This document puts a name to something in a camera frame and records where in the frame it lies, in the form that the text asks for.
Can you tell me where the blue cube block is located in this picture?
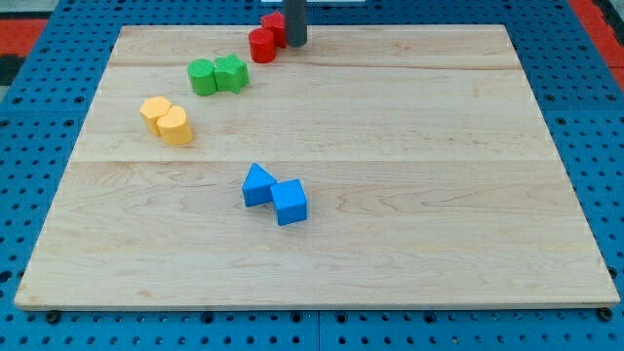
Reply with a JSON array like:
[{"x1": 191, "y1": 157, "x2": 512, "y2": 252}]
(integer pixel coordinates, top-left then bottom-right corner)
[{"x1": 270, "y1": 179, "x2": 307, "y2": 226}]

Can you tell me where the wooden board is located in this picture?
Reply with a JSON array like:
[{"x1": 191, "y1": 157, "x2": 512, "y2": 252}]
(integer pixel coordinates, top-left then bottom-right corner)
[{"x1": 15, "y1": 25, "x2": 620, "y2": 311}]

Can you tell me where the yellow heart block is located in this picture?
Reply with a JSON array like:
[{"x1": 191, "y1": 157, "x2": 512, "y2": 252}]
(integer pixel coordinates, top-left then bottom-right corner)
[{"x1": 157, "y1": 105, "x2": 193, "y2": 145}]

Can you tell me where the blue triangle block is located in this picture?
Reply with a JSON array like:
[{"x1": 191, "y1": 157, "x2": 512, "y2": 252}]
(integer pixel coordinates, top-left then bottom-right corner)
[{"x1": 242, "y1": 163, "x2": 277, "y2": 207}]

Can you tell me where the green cylinder block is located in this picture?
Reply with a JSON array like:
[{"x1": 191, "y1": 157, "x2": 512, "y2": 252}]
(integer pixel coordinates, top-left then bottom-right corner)
[{"x1": 187, "y1": 58, "x2": 217, "y2": 97}]

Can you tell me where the yellow hexagon block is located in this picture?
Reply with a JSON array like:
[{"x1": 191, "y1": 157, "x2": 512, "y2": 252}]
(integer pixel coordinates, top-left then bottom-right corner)
[{"x1": 139, "y1": 96, "x2": 173, "y2": 136}]

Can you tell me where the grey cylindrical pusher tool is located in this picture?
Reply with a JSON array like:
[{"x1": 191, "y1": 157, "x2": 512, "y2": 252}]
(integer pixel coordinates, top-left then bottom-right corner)
[{"x1": 283, "y1": 0, "x2": 307, "y2": 48}]

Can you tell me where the green star block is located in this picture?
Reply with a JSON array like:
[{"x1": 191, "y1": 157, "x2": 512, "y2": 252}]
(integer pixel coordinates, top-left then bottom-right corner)
[{"x1": 214, "y1": 54, "x2": 250, "y2": 94}]

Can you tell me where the red star block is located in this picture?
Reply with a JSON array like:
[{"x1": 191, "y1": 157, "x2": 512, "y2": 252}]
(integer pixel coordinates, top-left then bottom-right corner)
[{"x1": 260, "y1": 11, "x2": 287, "y2": 48}]

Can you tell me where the red cylinder block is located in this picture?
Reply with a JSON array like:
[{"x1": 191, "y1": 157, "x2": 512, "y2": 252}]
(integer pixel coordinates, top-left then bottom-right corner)
[{"x1": 248, "y1": 28, "x2": 276, "y2": 63}]

